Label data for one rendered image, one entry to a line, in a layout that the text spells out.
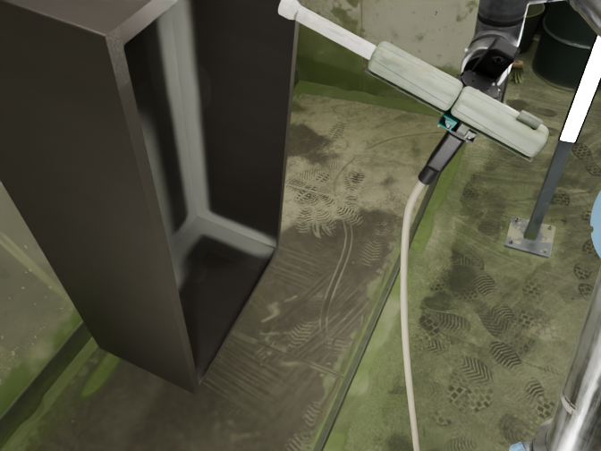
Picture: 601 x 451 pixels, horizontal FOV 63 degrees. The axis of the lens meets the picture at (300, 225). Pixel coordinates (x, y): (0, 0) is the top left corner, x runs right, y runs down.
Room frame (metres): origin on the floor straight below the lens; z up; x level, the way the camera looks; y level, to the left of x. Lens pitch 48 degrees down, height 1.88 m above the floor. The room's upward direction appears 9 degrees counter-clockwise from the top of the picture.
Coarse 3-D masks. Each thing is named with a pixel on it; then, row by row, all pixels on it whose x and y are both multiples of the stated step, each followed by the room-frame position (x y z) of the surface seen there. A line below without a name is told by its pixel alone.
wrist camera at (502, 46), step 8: (496, 40) 0.73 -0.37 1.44; (504, 40) 0.73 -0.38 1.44; (488, 48) 0.74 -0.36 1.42; (496, 48) 0.72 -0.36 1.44; (504, 48) 0.72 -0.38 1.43; (512, 48) 0.72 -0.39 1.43; (520, 48) 0.72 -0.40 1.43; (488, 56) 0.73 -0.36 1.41; (496, 56) 0.72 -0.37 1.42; (504, 56) 0.71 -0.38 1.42; (512, 56) 0.71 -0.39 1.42; (480, 64) 0.76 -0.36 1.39; (488, 64) 0.74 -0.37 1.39; (496, 64) 0.73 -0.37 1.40; (504, 64) 0.72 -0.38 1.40; (488, 72) 0.75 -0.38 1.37; (496, 72) 0.74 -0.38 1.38
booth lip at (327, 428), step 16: (432, 192) 1.76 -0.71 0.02; (416, 224) 1.55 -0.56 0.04; (400, 256) 1.37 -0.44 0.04; (384, 288) 1.21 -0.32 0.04; (384, 304) 1.14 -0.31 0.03; (368, 336) 0.99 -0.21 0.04; (352, 368) 0.87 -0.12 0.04; (336, 400) 0.75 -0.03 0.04; (336, 416) 0.70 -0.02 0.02; (320, 448) 0.58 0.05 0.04
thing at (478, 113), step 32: (288, 0) 0.82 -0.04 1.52; (320, 32) 0.78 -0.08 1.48; (384, 64) 0.70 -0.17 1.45; (416, 64) 0.70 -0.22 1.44; (416, 96) 0.68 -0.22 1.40; (448, 96) 0.64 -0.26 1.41; (480, 96) 0.64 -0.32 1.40; (480, 128) 0.61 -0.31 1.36; (512, 128) 0.59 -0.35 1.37; (544, 128) 0.59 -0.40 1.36; (448, 160) 0.64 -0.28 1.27
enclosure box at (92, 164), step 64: (0, 0) 0.61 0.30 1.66; (64, 0) 0.61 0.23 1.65; (128, 0) 0.62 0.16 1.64; (192, 0) 1.23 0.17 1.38; (256, 0) 1.14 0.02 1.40; (0, 64) 0.65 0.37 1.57; (64, 64) 0.58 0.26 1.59; (128, 64) 1.11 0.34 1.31; (192, 64) 1.26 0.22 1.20; (256, 64) 1.15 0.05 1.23; (0, 128) 0.70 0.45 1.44; (64, 128) 0.62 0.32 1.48; (128, 128) 0.55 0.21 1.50; (192, 128) 1.29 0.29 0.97; (256, 128) 1.17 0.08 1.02; (64, 192) 0.67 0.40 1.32; (128, 192) 0.58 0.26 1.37; (192, 192) 1.33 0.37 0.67; (256, 192) 1.20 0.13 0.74; (64, 256) 0.74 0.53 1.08; (128, 256) 0.63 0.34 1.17; (192, 256) 1.16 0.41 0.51; (256, 256) 1.15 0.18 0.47; (128, 320) 0.70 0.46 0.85; (192, 320) 0.91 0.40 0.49; (192, 384) 0.65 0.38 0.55
